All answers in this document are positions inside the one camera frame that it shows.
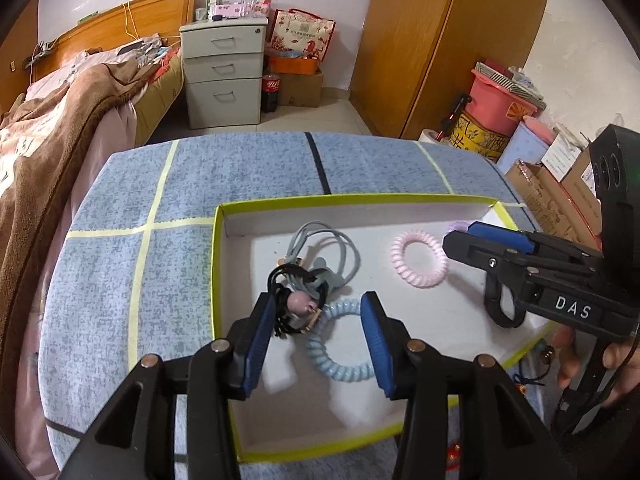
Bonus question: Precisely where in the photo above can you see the yellow patterned tin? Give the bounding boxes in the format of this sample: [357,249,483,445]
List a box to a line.
[448,112,510,162]

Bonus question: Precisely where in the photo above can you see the blue spiral hair tie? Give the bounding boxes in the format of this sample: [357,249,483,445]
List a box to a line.
[305,298,378,384]

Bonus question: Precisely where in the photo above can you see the black hair tie pink bead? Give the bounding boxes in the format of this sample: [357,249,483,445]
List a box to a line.
[267,263,329,338]

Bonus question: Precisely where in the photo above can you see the red gold cord bracelet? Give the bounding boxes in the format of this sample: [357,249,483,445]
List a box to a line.
[444,435,464,470]

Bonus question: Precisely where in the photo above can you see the orange box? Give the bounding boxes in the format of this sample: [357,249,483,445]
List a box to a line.
[268,55,319,76]

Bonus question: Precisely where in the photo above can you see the red white gift bag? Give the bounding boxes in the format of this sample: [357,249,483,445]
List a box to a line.
[269,9,336,62]

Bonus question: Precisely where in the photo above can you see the green shallow cardboard tray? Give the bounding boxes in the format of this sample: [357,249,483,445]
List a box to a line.
[212,194,550,463]

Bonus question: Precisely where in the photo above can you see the brown cardboard box floor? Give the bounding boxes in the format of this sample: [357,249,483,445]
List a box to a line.
[278,70,323,107]

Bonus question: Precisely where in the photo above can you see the blue patterned tablecloth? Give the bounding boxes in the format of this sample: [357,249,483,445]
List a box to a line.
[38,132,534,465]

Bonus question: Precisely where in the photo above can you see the pink plastic bin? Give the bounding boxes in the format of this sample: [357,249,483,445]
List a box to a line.
[464,70,538,136]

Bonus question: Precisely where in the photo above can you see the person right hand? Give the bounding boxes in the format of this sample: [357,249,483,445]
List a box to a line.
[549,326,640,409]

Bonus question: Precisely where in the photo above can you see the brown blanket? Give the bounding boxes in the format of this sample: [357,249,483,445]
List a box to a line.
[1,58,158,416]

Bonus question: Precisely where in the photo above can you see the tall wooden wardrobe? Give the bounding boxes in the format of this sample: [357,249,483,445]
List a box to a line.
[350,0,547,140]

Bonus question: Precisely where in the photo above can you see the grey three drawer nightstand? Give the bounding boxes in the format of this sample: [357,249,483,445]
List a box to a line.
[180,18,268,129]

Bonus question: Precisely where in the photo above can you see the white paper roll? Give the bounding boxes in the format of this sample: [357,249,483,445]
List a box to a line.
[419,129,439,143]

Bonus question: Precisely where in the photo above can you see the black cord teal bead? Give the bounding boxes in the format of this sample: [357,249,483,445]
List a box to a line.
[512,338,555,394]

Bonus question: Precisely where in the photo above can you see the cola bottle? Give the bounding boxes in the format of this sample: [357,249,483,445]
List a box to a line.
[260,74,280,114]

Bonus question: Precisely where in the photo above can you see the pink spiral hair tie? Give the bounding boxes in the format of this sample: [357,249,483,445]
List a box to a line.
[389,230,450,290]

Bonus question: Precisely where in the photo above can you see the open cardboard box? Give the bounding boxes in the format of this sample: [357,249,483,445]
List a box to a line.
[506,160,601,250]

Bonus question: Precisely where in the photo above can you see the grey elastic hair ties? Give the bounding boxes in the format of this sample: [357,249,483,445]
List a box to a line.
[276,220,362,302]

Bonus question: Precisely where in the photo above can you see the wooden bed headboard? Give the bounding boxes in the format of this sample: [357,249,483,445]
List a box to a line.
[32,0,195,80]

